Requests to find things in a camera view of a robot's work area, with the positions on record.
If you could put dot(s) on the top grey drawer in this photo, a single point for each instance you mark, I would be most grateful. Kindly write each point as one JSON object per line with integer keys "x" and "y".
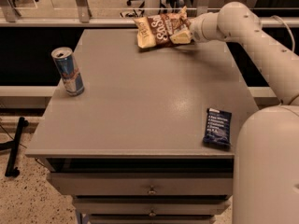
{"x": 115, "y": 184}

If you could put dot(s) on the round metal drawer knob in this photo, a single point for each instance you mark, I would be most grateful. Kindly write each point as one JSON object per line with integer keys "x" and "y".
{"x": 151, "y": 191}

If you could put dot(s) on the black stand leg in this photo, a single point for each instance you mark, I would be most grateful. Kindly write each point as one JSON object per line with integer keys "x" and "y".
{"x": 13, "y": 146}

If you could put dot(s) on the brown sea salt chip bag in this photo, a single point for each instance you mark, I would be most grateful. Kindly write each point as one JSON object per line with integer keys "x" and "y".
{"x": 155, "y": 30}

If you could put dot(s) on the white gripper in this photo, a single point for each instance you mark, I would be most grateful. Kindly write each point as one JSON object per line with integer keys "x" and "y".
{"x": 197, "y": 29}

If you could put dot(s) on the black office chair centre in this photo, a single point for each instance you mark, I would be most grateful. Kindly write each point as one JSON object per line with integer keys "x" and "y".
{"x": 140, "y": 8}

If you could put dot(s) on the lower metal drawer knob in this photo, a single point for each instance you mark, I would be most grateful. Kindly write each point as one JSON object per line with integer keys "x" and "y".
{"x": 152, "y": 213}

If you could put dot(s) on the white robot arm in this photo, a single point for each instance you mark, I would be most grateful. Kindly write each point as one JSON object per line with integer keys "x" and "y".
{"x": 266, "y": 172}

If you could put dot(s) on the grey drawer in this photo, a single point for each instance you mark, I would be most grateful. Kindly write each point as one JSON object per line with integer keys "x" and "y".
{"x": 141, "y": 206}
{"x": 115, "y": 184}

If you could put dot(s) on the blue rxbar blueberry wrapper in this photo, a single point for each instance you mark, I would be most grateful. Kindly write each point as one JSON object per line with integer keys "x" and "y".
{"x": 217, "y": 130}

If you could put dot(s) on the blue silver energy drink can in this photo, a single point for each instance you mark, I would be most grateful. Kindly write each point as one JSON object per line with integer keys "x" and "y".
{"x": 68, "y": 69}

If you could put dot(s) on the grey drawer cabinet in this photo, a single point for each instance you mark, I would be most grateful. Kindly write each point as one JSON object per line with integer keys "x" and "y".
{"x": 143, "y": 112}

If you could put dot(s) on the metal window railing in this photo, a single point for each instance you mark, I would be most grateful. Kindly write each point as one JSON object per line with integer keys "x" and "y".
{"x": 96, "y": 13}

